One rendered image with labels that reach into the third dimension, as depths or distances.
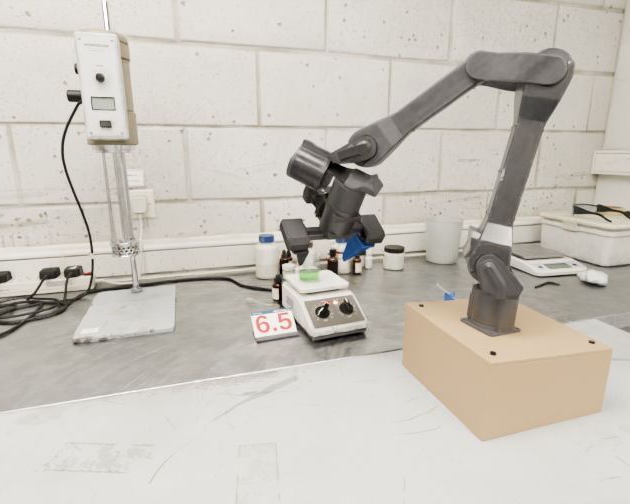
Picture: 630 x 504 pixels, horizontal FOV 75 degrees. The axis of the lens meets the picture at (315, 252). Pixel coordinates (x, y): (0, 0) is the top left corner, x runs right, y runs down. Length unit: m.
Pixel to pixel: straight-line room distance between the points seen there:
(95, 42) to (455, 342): 0.85
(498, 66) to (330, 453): 0.55
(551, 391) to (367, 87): 1.10
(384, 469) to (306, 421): 0.13
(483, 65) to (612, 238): 1.11
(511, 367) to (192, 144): 1.06
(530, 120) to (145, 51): 1.04
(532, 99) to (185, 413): 0.65
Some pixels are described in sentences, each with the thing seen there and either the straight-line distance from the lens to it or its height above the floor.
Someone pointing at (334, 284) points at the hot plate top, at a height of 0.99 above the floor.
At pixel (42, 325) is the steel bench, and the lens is 1.12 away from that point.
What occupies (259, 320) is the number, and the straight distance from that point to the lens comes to 0.90.
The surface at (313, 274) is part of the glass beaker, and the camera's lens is 0.93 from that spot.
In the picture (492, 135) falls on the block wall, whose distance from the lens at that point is 1.75.
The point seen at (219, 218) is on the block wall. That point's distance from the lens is 1.36.
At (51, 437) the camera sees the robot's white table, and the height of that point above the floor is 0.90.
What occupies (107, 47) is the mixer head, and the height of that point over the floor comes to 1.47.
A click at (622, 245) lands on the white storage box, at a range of 1.70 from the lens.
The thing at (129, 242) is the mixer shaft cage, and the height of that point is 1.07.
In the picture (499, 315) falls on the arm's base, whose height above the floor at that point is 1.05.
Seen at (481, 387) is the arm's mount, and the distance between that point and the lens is 0.62.
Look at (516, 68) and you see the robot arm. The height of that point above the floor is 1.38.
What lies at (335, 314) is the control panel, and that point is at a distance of 0.88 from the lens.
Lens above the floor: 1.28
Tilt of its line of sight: 14 degrees down
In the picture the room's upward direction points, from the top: straight up
